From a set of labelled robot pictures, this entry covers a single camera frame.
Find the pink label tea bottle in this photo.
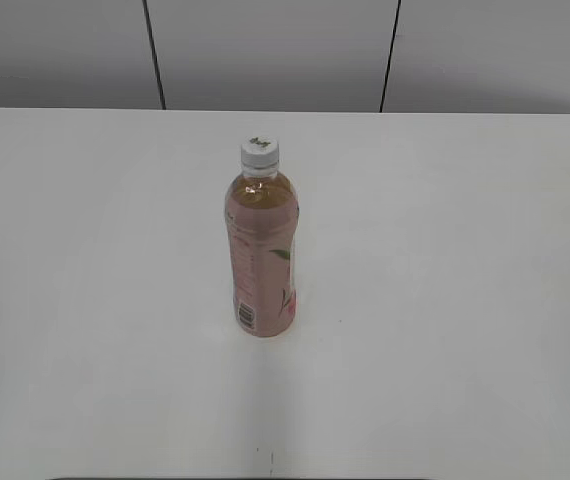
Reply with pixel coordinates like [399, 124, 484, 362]
[224, 171, 299, 338]

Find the white bottle cap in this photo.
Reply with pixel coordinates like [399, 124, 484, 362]
[240, 135, 280, 170]

